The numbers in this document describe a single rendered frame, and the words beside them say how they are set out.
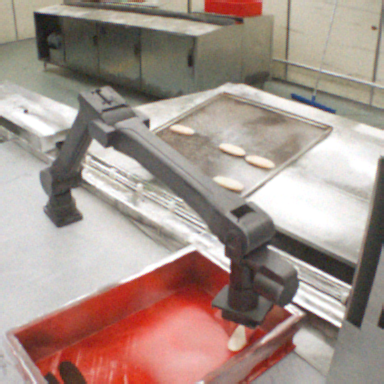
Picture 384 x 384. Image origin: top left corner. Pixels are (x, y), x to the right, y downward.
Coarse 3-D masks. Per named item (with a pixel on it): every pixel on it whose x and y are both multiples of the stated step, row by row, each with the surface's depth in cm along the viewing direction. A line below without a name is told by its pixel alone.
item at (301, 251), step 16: (192, 96) 235; (144, 112) 215; (160, 112) 214; (96, 144) 184; (112, 160) 171; (128, 160) 171; (144, 176) 160; (160, 240) 128; (272, 240) 128; (288, 240) 128; (304, 256) 121; (320, 256) 121; (336, 272) 115; (352, 272) 115; (320, 288) 110; (304, 336) 96; (320, 336) 96; (304, 352) 92; (320, 352) 92; (320, 368) 88
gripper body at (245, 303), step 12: (228, 288) 91; (252, 288) 83; (216, 300) 88; (228, 300) 87; (240, 300) 84; (252, 300) 84; (264, 300) 88; (240, 312) 85; (252, 312) 85; (264, 312) 85
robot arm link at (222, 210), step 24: (96, 120) 96; (144, 120) 99; (120, 144) 96; (144, 144) 91; (144, 168) 93; (168, 168) 87; (192, 168) 87; (192, 192) 84; (216, 192) 83; (216, 216) 80; (240, 216) 83; (264, 216) 80; (264, 240) 79
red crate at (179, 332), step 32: (192, 288) 110; (128, 320) 101; (160, 320) 101; (192, 320) 101; (64, 352) 92; (96, 352) 92; (128, 352) 92; (160, 352) 92; (192, 352) 93; (224, 352) 92; (288, 352) 91
